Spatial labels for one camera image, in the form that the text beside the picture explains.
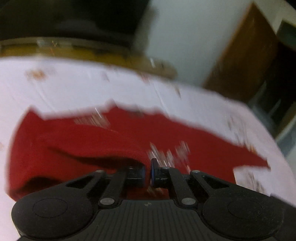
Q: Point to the wooden TV stand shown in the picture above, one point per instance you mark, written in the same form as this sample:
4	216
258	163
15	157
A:
85	50

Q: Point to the brown wooden door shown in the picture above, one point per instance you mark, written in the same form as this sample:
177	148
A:
238	74

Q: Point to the red knitted garment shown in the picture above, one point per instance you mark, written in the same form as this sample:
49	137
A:
49	151

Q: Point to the white floral bed sheet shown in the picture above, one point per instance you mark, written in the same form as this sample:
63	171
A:
53	85

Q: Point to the black flat screen television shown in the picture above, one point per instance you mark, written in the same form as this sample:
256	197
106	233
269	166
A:
112	22

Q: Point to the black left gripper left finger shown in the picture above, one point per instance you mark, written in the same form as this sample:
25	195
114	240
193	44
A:
108	189

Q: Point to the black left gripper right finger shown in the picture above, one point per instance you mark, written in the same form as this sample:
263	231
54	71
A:
185	189

